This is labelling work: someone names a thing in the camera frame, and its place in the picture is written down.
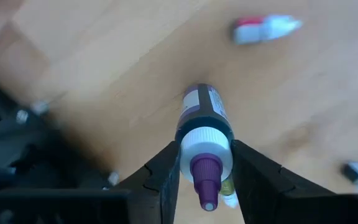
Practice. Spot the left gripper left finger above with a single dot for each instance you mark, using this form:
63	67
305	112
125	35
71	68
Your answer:
157	193

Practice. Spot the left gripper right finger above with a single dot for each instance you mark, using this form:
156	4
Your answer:
259	193

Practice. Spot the large purple food coloring bottle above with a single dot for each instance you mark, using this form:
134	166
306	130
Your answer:
205	143

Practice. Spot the small red food coloring bottle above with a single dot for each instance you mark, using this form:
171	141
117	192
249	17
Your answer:
253	31

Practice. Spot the small green food coloring bottle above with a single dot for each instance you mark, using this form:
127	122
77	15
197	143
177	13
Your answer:
227	188

